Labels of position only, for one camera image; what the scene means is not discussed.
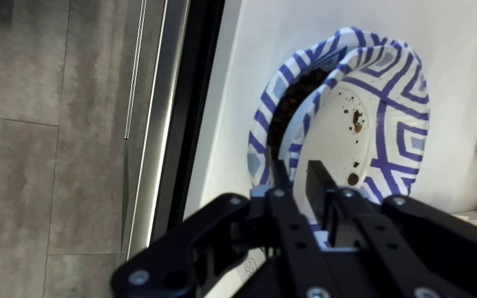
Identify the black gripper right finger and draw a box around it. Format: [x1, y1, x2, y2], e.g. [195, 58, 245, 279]
[304, 161, 477, 298]

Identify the patterned bowl with coffee grounds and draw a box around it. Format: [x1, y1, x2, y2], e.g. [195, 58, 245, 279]
[245, 25, 374, 189]

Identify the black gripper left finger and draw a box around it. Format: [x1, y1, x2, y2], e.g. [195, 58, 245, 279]
[109, 158, 336, 298]

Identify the stainless steel dishwasher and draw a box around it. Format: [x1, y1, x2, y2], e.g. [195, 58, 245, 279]
[119, 0, 226, 262]

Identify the blue patterned paper bowl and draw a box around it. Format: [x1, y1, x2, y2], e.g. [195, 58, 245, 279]
[278, 40, 432, 234]

